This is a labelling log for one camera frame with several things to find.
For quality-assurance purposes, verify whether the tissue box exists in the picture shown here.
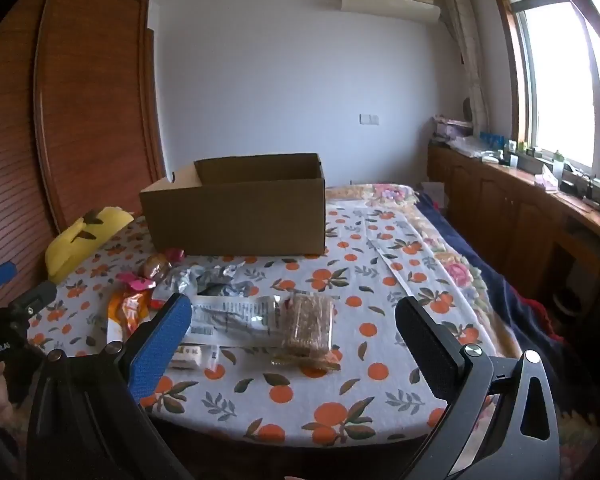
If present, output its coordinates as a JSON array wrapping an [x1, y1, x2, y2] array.
[[532, 164, 564, 192]]

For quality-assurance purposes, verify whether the navy blue blanket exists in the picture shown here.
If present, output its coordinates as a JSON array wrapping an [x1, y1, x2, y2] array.
[[415, 187, 581, 361]]

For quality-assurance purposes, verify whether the clear packet of brown crackers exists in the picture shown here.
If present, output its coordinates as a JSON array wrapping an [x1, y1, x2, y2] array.
[[279, 292, 340, 361]]

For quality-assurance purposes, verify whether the small white snack packet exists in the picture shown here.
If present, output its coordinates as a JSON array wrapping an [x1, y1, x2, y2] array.
[[172, 342, 204, 369]]

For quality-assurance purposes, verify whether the brown cardboard box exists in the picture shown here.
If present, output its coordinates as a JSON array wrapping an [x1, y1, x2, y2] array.
[[139, 153, 327, 257]]

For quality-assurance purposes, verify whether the long wooden cabinet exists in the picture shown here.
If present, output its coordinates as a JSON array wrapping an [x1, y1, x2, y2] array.
[[426, 142, 600, 341]]

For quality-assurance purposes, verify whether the orange snack packet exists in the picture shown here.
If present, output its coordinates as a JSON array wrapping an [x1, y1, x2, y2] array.
[[105, 290, 153, 348]]

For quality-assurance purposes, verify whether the white bag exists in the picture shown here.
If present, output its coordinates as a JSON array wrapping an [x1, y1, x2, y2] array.
[[420, 182, 449, 209]]

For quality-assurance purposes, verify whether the red cloth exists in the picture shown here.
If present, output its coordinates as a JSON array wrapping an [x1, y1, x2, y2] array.
[[520, 297, 567, 337]]

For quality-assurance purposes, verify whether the crumpled silver foil packet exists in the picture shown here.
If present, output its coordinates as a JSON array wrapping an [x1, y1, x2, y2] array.
[[197, 262, 259, 301]]

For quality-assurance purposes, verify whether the round brown snack packet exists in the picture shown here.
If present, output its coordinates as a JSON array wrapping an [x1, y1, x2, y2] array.
[[140, 254, 172, 281]]

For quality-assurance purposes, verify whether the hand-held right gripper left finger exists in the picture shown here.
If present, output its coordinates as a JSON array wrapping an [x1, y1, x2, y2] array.
[[26, 292, 193, 480]]

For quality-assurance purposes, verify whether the white curtain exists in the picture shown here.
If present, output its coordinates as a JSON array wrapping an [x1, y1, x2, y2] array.
[[440, 0, 491, 136]]

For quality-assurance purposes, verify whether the white printed snack pouch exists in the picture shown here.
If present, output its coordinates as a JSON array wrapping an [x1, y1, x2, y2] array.
[[189, 296, 291, 347]]

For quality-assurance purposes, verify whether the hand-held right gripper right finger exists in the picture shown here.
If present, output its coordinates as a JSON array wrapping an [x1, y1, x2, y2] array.
[[394, 296, 561, 480]]

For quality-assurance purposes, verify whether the floral blanket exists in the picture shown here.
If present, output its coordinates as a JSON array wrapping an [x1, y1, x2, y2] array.
[[325, 183, 600, 480]]

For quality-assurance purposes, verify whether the wooden framed window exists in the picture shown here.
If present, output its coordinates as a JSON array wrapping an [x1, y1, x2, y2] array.
[[487, 0, 600, 186]]

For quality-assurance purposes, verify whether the orange fruit print cloth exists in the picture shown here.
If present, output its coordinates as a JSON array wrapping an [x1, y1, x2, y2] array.
[[27, 200, 486, 448]]

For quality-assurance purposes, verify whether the wooden wardrobe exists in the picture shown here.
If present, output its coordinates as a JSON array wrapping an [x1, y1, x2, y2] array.
[[0, 0, 166, 311]]

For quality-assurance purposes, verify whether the person's left hand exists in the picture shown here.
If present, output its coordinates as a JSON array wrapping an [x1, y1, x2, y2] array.
[[0, 361, 30, 441]]

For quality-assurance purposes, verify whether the flat yellowish snack packet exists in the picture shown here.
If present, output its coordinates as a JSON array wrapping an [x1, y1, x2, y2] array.
[[267, 352, 342, 373]]

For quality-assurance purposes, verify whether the stack of boxes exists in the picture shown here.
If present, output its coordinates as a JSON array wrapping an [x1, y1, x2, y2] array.
[[432, 116, 474, 144]]

